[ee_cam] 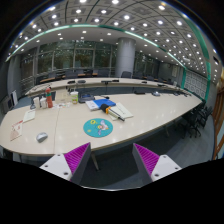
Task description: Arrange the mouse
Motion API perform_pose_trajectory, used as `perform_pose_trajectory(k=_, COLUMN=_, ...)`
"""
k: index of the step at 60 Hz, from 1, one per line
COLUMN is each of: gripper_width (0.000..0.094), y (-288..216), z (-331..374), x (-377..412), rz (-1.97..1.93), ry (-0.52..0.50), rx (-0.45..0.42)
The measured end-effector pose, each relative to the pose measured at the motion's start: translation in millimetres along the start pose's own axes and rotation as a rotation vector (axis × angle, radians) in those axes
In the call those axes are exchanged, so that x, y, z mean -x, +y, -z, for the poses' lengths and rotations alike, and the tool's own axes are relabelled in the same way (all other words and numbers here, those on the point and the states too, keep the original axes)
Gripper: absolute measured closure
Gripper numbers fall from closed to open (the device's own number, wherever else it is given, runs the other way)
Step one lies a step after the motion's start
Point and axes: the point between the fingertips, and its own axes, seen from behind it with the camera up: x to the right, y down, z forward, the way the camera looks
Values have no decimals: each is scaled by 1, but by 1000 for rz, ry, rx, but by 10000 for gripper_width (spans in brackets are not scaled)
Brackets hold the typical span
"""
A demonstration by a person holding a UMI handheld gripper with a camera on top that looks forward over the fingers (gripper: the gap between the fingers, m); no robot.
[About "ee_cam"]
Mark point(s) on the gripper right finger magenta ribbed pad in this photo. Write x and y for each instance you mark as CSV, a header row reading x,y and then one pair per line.
x,y
152,166

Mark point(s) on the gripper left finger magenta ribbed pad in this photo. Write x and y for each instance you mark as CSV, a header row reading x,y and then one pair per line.
x,y
69,166

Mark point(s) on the round teal mouse pad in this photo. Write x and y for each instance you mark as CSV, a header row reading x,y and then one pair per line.
x,y
98,127

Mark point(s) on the black office chair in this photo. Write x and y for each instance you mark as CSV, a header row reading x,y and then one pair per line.
x,y
195,119

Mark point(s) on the black orange tool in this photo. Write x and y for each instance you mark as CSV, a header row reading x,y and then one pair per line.
x,y
105,108

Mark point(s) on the white paper sheet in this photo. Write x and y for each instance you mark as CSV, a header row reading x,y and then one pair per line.
x,y
29,115

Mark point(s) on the red white leaflet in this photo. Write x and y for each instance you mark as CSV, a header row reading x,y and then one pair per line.
x,y
16,130

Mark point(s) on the blue book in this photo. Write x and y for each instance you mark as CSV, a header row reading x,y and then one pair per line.
x,y
108,102

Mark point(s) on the white cup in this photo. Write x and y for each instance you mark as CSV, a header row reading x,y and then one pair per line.
x,y
43,102

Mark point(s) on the white green wipes canister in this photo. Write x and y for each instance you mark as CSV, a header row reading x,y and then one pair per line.
x,y
74,97

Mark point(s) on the red bottle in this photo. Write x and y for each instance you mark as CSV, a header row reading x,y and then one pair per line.
x,y
49,97

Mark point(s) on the grey round pillar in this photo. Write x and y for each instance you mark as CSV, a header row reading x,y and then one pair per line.
x,y
125,56

